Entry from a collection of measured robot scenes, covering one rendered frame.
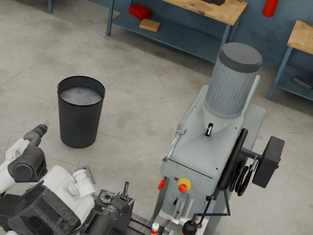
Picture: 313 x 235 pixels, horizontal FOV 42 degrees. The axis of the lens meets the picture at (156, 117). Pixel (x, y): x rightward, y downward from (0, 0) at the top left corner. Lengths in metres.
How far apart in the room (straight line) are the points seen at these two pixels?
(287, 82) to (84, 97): 2.88
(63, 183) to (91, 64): 3.84
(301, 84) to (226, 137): 3.97
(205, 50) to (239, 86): 4.01
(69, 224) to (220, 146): 0.74
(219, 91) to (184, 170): 0.43
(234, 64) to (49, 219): 1.03
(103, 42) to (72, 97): 2.05
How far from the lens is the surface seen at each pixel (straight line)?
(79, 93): 4.25
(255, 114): 2.72
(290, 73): 6.08
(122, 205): 2.47
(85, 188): 1.79
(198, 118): 2.00
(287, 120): 5.56
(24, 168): 1.79
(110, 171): 4.19
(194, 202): 2.14
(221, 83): 1.95
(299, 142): 5.30
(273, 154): 2.24
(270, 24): 6.19
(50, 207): 1.80
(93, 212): 1.96
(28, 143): 2.16
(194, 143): 1.86
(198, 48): 5.93
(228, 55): 1.91
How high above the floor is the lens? 3.14
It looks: 40 degrees down
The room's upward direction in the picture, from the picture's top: 13 degrees clockwise
